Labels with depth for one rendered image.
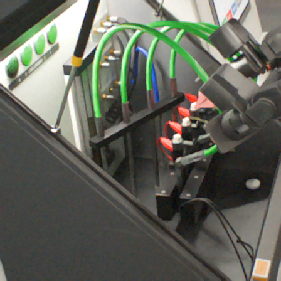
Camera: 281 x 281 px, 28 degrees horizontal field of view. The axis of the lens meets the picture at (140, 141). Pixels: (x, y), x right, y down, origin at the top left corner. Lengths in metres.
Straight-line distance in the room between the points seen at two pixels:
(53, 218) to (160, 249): 0.23
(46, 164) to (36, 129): 0.07
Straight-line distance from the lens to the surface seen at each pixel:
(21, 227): 1.23
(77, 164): 1.05
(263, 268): 1.25
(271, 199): 1.45
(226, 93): 0.99
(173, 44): 1.14
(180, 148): 1.37
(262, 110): 0.94
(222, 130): 1.08
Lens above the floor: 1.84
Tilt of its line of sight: 32 degrees down
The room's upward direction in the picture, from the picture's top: 6 degrees counter-clockwise
